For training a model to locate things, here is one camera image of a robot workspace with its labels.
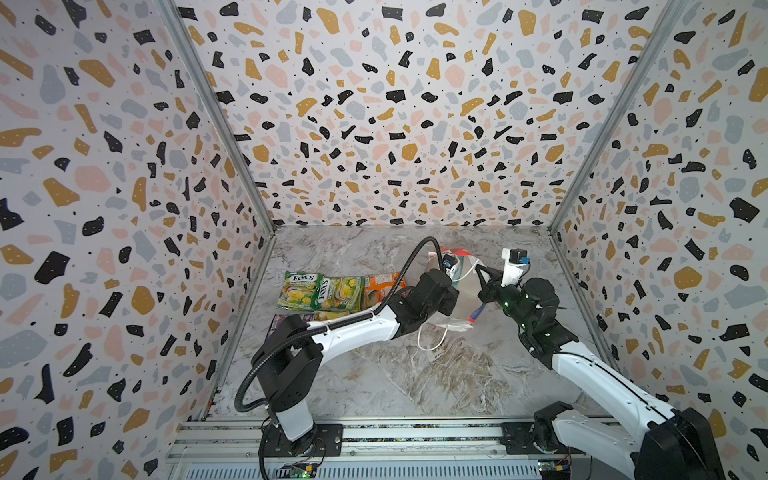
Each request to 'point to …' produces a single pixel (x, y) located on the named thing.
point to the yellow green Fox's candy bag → (346, 293)
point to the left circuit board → (306, 472)
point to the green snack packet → (300, 290)
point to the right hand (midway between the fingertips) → (475, 262)
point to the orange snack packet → (378, 287)
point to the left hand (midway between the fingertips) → (455, 281)
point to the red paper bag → (463, 266)
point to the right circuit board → (550, 470)
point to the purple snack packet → (277, 319)
